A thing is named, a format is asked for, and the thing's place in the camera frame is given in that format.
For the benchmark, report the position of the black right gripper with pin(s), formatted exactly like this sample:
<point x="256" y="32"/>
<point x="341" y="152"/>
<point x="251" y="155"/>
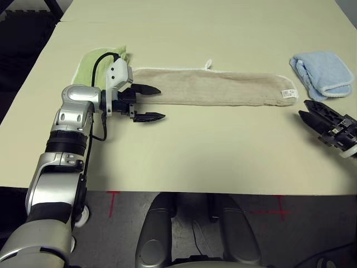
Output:
<point x="343" y="134"/>

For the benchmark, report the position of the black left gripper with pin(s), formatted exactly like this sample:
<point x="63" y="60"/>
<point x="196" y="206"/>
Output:
<point x="122" y="103"/>

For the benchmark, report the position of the beige towel with white trim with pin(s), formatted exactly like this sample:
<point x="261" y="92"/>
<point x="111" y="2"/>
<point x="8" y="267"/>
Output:
<point x="209" y="89"/>

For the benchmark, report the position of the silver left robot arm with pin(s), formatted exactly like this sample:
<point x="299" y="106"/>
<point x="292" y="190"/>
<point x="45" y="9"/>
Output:
<point x="75" y="97"/>

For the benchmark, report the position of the light blue folded towel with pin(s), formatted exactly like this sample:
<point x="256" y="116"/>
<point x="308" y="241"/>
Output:
<point x="320" y="69"/>

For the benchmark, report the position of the green folded towel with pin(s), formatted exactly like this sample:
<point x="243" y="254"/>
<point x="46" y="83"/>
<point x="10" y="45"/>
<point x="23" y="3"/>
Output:
<point x="86" y="67"/>

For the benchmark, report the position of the grey robot left leg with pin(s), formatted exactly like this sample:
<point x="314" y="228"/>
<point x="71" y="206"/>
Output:
<point x="154" y="229"/>

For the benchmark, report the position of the white round floor caster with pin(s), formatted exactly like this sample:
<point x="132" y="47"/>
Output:
<point x="83" y="216"/>

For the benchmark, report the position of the black foam floor mat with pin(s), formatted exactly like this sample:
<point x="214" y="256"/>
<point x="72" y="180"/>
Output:
<point x="19" y="50"/>

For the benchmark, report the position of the grey robot waist housing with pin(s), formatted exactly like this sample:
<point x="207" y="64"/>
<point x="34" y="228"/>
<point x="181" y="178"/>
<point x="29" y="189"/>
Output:
<point x="212" y="263"/>

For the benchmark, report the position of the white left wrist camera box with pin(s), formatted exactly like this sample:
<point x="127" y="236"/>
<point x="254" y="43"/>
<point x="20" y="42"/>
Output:
<point x="118" y="74"/>

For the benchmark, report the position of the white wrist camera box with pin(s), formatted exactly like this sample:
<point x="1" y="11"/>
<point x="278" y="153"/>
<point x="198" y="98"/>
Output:
<point x="350" y="154"/>
<point x="118" y="74"/>

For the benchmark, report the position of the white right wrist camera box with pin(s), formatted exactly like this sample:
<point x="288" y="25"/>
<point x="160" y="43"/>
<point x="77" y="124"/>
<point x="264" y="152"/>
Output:
<point x="350" y="154"/>

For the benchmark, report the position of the black post under table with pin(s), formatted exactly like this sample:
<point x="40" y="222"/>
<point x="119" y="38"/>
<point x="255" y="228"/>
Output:
<point x="214" y="209"/>

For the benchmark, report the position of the black metal frame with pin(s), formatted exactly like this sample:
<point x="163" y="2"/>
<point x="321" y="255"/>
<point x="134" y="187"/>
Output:
<point x="51" y="9"/>

